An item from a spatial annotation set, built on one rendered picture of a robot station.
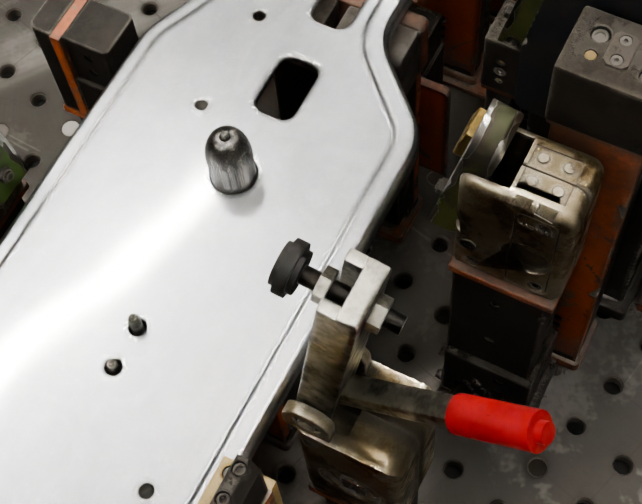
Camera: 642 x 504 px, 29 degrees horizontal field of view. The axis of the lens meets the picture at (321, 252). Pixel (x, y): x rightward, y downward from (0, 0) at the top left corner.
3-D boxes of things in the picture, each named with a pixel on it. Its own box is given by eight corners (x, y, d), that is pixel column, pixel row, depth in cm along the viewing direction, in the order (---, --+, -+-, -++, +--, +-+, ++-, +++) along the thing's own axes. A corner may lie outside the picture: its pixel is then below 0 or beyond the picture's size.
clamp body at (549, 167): (457, 315, 112) (481, 78, 79) (578, 368, 109) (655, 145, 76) (413, 403, 109) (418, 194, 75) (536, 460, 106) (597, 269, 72)
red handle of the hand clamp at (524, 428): (323, 341, 72) (555, 384, 61) (343, 361, 73) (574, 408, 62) (288, 404, 70) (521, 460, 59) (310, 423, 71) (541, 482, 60)
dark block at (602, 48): (524, 293, 112) (585, 0, 75) (597, 325, 110) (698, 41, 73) (501, 340, 110) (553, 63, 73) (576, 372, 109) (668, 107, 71)
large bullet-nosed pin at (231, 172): (227, 158, 87) (214, 106, 81) (267, 175, 86) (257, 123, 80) (205, 194, 86) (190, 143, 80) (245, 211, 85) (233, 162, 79)
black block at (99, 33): (123, 155, 121) (46, -42, 95) (219, 197, 119) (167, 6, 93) (79, 221, 118) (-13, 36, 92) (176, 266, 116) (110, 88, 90)
